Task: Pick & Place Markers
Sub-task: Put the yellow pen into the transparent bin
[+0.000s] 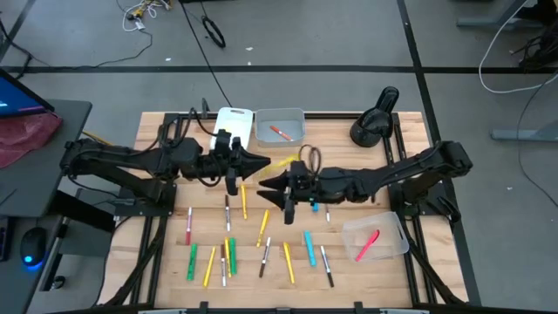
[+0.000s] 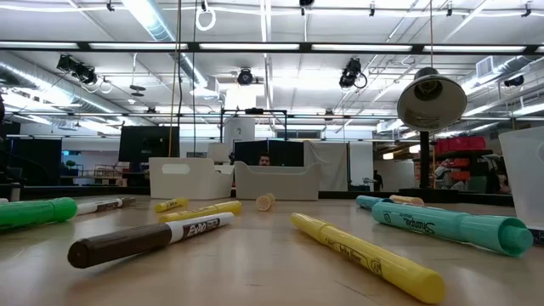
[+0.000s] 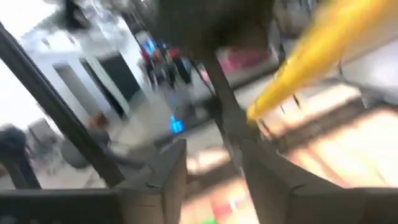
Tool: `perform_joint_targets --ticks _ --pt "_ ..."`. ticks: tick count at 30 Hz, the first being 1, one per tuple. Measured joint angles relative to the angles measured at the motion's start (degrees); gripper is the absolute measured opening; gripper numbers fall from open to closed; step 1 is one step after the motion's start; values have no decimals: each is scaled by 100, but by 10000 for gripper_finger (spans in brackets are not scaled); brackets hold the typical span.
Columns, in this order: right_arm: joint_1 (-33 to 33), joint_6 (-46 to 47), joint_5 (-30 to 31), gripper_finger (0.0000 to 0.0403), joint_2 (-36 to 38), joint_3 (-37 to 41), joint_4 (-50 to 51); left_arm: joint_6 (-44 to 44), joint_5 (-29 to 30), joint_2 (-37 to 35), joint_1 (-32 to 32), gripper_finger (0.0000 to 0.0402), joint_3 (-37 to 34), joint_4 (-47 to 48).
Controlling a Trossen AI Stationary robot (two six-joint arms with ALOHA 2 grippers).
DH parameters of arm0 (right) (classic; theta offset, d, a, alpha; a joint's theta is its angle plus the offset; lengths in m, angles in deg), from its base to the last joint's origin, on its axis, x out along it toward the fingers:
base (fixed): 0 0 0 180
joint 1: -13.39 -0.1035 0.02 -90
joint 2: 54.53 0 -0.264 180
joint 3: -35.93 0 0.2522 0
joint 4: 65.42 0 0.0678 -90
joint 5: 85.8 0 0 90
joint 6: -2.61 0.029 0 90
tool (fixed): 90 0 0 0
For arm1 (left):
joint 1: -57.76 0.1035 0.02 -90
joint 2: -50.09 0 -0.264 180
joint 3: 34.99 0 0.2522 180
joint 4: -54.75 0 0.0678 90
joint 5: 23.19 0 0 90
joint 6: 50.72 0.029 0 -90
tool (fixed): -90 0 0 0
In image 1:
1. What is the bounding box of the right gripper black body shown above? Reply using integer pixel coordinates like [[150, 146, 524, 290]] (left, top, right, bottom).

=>
[[282, 174, 322, 225]]

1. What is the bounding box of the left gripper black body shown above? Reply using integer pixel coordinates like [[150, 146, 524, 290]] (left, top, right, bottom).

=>
[[208, 137, 243, 196]]

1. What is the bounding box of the red and white marker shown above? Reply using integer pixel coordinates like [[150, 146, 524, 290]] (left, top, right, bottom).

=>
[[269, 125, 294, 142]]

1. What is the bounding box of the turquoise highlighter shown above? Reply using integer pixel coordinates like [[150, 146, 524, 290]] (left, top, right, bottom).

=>
[[303, 230, 316, 268]]

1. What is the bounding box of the black and white marker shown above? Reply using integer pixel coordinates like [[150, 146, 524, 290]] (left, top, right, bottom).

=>
[[319, 245, 336, 289], [257, 236, 272, 279]]

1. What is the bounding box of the green highlighter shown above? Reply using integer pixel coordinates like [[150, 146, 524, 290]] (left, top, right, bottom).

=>
[[187, 242, 199, 282], [228, 236, 238, 276]]

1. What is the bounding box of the magenta and white marker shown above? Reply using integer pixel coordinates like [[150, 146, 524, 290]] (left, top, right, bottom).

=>
[[185, 206, 194, 246]]

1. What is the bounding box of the slim red marker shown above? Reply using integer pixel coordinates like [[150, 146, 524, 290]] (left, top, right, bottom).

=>
[[354, 229, 382, 263]]

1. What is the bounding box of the white plastic bin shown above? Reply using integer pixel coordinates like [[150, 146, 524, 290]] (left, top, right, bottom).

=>
[[209, 106, 255, 152]]

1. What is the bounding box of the grey plastic bin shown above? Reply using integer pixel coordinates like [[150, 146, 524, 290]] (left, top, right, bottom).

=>
[[254, 107, 307, 148]]

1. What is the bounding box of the clear plastic bin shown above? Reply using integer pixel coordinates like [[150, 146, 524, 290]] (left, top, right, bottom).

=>
[[341, 210, 411, 263]]

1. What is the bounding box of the black desk lamp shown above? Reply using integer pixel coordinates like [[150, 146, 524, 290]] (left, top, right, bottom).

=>
[[349, 85, 400, 148]]

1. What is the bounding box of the black desk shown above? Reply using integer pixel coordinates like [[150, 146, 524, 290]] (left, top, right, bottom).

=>
[[0, 99, 93, 219]]

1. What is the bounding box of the red cloth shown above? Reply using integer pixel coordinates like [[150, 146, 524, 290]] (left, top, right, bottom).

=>
[[0, 112, 64, 170]]

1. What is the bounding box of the black computer mouse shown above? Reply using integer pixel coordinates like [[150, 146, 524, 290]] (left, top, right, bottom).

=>
[[19, 226, 48, 270]]

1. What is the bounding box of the laptop with blue screen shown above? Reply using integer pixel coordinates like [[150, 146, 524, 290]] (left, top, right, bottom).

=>
[[0, 67, 56, 119]]

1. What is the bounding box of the grey desk foot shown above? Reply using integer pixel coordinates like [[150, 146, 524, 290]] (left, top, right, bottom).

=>
[[456, 0, 540, 30], [491, 117, 558, 143]]

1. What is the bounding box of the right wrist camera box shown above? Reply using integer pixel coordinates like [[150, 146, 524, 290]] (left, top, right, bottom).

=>
[[289, 160, 310, 177]]

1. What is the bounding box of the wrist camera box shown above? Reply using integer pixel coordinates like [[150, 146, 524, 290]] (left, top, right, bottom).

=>
[[214, 128, 233, 152], [289, 160, 310, 177]]

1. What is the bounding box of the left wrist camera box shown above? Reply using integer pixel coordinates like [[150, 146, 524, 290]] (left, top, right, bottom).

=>
[[214, 128, 233, 152]]

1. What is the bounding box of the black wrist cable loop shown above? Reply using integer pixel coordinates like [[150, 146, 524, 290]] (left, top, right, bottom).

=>
[[298, 144, 323, 174]]

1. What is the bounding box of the black hanging cable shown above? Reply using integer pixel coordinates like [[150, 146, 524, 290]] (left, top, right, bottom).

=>
[[179, 0, 233, 109]]

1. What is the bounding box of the black cable coil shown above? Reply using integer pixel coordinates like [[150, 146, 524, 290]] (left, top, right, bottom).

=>
[[201, 15, 228, 50]]

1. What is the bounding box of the yellow cable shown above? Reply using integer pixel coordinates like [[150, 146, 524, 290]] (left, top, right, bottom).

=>
[[81, 130, 114, 147]]

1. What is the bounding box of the thin black floor cable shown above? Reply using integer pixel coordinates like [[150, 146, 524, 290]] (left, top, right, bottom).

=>
[[516, 73, 558, 210], [85, 29, 153, 70]]

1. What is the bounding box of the white cable bundle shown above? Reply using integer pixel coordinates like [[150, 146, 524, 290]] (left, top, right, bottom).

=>
[[120, 0, 172, 33]]

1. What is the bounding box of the white floor cable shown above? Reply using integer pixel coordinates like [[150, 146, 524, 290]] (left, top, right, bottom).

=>
[[478, 0, 558, 95]]

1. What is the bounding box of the black cable tangle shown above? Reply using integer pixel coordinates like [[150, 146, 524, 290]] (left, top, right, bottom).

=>
[[512, 0, 558, 73]]

